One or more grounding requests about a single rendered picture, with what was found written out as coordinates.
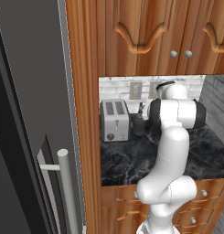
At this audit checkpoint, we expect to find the dark grey fridge door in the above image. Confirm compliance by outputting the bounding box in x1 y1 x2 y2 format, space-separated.
0 0 87 234

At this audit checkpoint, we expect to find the silver toaster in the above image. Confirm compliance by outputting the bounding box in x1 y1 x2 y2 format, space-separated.
100 99 131 144

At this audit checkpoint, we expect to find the tall wooden side panel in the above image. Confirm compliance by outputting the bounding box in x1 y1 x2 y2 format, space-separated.
65 0 102 234

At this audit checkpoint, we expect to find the dark glass bottle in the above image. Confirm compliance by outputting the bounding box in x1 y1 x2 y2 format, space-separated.
132 102 148 138

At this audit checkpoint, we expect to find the wooden drawer front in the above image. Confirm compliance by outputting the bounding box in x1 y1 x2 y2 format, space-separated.
101 184 142 206
172 203 223 230
190 178 224 205

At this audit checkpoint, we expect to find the wooden cupboard door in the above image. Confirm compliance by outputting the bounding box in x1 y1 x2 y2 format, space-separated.
101 205 150 234
176 0 224 76
97 0 187 77

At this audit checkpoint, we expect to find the wooden lower cupboard door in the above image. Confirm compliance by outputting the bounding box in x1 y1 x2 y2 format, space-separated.
101 205 150 234

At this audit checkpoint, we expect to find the grey wall outlet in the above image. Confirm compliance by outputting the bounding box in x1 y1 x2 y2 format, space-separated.
129 80 144 101
148 80 163 100

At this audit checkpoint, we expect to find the grey fridge door handle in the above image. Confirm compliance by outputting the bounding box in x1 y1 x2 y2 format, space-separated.
37 148 81 234

